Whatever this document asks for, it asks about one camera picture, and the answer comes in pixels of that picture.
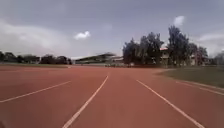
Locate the row of distant trees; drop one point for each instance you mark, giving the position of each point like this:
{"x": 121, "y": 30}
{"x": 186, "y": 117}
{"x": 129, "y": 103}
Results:
{"x": 46, "y": 60}

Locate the grass infield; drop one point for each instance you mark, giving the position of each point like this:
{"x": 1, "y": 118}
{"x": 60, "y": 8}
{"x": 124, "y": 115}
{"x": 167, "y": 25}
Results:
{"x": 33, "y": 65}

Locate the trees behind fence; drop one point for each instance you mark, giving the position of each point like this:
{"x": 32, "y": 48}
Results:
{"x": 220, "y": 59}

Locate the roofed grandstand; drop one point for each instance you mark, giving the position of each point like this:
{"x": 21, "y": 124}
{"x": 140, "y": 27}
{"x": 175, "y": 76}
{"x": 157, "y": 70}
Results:
{"x": 96, "y": 58}

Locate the pale building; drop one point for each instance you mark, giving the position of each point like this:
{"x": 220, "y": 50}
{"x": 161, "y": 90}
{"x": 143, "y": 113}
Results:
{"x": 164, "y": 55}

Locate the red running track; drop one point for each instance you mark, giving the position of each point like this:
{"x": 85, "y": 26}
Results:
{"x": 123, "y": 103}

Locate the cluster of dark trees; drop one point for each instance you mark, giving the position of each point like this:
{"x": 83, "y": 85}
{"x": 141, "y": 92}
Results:
{"x": 150, "y": 50}

